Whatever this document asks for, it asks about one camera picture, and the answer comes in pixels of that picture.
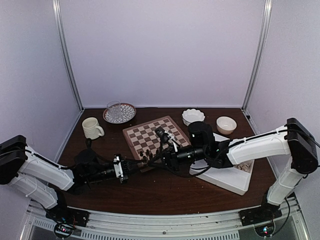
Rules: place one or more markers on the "clear drinking glass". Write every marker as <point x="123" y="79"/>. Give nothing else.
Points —
<point x="114" y="109"/>

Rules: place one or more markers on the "white foam tray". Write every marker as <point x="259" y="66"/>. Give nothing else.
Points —
<point x="231" y="178"/>

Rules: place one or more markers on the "right aluminium frame post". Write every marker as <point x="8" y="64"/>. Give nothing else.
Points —
<point x="264" y="30"/>

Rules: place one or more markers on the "aluminium frame post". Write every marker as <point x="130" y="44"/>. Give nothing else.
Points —
<point x="264" y="30"/>
<point x="65" y="53"/>

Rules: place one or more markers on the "white fluted bowl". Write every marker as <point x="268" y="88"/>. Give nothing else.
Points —
<point x="192" y="115"/>

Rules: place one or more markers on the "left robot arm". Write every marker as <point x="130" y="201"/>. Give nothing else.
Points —
<point x="46" y="182"/>

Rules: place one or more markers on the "front aluminium rail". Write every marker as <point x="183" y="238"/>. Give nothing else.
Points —
<point x="225" y="225"/>

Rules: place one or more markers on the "wooden chess board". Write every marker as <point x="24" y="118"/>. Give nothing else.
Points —
<point x="142" y="137"/>

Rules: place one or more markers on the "left aluminium frame post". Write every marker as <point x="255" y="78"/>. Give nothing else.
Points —
<point x="65" y="53"/>

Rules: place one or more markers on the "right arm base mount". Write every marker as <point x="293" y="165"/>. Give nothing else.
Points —
<point x="263" y="220"/>

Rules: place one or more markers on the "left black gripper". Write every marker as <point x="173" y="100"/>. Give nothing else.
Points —
<point x="126" y="173"/>

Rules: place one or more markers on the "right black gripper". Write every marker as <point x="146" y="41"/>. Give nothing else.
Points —
<point x="170" y="158"/>

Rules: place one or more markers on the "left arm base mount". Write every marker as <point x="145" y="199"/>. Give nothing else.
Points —
<point x="67" y="220"/>

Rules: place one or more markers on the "dark chess piece corner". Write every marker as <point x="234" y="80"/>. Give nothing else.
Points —
<point x="144" y="159"/>

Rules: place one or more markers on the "light chess pieces pile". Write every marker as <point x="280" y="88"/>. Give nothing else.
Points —
<point x="244" y="166"/>

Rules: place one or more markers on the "cream round bowl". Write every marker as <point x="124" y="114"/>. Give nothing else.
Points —
<point x="226" y="125"/>

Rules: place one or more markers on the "patterned ceramic plate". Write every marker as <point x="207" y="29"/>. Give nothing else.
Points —
<point x="128" y="112"/>

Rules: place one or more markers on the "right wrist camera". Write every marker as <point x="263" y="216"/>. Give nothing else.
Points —
<point x="167" y="138"/>

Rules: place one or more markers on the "cream ribbed mug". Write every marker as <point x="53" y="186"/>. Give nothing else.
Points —
<point x="92" y="129"/>

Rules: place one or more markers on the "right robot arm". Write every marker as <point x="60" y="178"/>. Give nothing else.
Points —
<point x="291" y="139"/>

